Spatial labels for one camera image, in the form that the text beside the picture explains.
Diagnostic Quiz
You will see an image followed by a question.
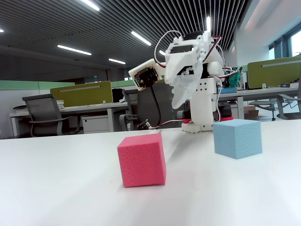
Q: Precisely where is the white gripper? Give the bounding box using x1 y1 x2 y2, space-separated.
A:
164 30 214 109

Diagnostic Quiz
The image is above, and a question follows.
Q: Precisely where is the blue foam cube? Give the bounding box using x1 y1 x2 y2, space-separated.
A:
213 119 263 160

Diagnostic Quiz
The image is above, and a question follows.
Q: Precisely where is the red foam cube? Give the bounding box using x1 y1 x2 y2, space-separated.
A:
117 133 167 188

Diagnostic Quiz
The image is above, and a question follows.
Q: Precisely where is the dark mesh office chair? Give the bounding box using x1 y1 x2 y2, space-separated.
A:
137 81 189 130

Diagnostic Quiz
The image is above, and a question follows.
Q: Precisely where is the blue tray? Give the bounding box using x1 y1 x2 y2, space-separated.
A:
217 87 238 94

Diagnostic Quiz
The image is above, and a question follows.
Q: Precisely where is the green bag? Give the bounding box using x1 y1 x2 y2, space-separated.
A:
229 70 242 90

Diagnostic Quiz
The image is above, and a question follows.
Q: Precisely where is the grey office chair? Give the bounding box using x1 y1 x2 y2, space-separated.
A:
276 75 301 120
119 89 140 131
22 93 82 137
248 98 277 122

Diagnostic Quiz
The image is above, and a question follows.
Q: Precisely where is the small black connector board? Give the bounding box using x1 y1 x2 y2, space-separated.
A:
137 119 151 130

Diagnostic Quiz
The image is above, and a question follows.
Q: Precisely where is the pale green partition panel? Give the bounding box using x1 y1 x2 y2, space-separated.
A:
0 80 76 92
111 79 132 89

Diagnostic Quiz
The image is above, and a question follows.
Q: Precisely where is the black backpack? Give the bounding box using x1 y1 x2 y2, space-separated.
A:
111 88 125 104

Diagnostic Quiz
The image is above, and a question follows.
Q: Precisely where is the cardboard box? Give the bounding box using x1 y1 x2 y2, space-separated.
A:
243 105 268 122

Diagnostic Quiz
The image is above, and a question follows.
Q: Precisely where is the white office desk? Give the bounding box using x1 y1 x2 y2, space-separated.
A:
216 86 301 123
9 102 139 137

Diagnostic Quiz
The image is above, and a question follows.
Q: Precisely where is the olive desk divider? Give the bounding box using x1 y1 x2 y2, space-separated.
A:
49 81 112 108
246 56 301 89

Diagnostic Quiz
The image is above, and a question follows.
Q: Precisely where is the white drawer cabinet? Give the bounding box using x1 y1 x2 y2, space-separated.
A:
81 114 111 134

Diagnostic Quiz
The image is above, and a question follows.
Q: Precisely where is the large glass window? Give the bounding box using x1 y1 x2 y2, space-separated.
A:
268 30 301 60

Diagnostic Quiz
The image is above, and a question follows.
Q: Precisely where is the white red servo cable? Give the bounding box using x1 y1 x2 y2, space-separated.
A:
154 30 183 68
147 118 195 130
215 67 236 123

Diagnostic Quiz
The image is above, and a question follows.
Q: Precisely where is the black camera cable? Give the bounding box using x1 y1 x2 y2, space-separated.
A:
150 83 165 128

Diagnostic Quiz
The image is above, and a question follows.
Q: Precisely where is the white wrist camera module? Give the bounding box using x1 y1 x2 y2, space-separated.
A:
128 58 166 91

